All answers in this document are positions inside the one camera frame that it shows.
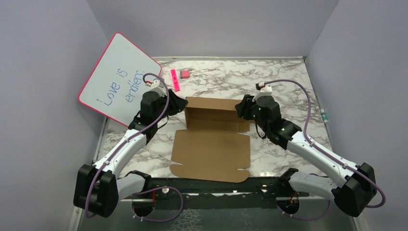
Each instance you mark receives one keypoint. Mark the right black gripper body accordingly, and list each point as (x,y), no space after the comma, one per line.
(246,110)

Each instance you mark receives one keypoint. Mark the brown cardboard box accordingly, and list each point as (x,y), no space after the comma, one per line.
(214,145)

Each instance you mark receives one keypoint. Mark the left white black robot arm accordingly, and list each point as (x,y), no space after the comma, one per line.
(98,187)

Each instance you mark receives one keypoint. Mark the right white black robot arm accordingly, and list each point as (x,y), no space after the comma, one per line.
(349,185)

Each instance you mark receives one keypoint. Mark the pink marker pen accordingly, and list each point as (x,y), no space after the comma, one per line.
(175,80)

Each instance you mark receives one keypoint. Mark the pink eraser block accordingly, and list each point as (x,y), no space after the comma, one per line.
(185,74)

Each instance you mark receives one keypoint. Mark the pink framed whiteboard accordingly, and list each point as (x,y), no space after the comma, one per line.
(115,86)

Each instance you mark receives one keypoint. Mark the green capped marker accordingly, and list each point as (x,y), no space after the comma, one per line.
(324,116)

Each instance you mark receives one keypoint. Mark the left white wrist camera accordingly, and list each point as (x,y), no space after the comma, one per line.
(157,86)

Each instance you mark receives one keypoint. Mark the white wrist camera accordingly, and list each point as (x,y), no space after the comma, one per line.
(157,86)
(263,90)

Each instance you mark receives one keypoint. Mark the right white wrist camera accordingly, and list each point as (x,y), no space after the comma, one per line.
(263,90)

